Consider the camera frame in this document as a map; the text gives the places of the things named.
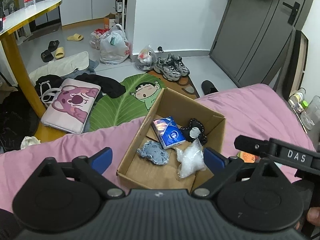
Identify orange burger plush toy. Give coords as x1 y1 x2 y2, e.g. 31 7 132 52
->
237 151 259 163

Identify clear bag white filling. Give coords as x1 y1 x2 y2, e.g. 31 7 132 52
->
175 139 207 179

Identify black fabric pouch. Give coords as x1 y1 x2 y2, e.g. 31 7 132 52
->
180 118 208 146

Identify blue tissue pack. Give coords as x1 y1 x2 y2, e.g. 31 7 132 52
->
151 116 185 150

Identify blue-grey knitted toy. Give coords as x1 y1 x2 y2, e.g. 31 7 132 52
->
137 140 169 165

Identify open cardboard box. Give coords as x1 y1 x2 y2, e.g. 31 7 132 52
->
117 88 226 191

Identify large clear plastic jar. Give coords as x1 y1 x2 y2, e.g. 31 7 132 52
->
300 95 320 130

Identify pink bear laptop sleeve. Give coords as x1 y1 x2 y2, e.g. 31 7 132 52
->
41 79 101 134

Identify pink bed sheet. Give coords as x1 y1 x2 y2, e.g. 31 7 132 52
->
1 84 315 211

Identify crumpled white tissue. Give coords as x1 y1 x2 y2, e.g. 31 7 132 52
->
20 136 41 150

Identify black shoe near bed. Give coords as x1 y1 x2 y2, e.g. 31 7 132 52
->
201 80 218 95

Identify black clothes on floor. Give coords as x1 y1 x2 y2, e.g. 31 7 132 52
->
75 73 126 99

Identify green leaf cartoon rug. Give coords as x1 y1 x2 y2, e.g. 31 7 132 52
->
86 73 165 132

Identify framed board leaning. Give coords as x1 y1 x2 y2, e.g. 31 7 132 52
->
282 30 309 100

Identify grey sneaker right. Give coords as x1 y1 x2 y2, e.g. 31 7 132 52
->
168 54 190 77

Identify grey sneaker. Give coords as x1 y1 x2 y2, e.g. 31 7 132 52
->
168 54 190 77
153 57 182 81

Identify cream towel on floor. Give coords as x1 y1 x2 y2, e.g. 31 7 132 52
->
29 51 89 83

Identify grey sneaker left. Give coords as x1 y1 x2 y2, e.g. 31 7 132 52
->
153 57 182 81

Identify yellow slipper near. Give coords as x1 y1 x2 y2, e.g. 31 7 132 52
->
55 47 65 60

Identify yellow slipper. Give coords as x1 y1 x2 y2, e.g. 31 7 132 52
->
67 34 84 42
55 47 65 60

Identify black slipper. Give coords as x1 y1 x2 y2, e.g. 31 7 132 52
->
41 40 60 63

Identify white plastic shopping bag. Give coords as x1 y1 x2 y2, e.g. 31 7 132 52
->
100 24 130 64

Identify small clear trash bag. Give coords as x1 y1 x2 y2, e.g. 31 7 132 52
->
135 45 157 71

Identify yellow slipper far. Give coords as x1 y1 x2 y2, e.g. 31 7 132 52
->
67 34 84 42

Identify grey door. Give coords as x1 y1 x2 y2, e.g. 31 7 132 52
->
210 0 313 87

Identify black spray bottle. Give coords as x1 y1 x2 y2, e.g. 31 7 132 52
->
116 0 123 13

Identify round white yellow table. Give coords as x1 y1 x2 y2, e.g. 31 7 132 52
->
1 0 66 143

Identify white tote bag straps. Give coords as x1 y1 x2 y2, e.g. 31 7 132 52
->
35 74 63 108

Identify black door handle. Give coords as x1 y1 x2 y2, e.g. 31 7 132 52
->
283 2 300 25

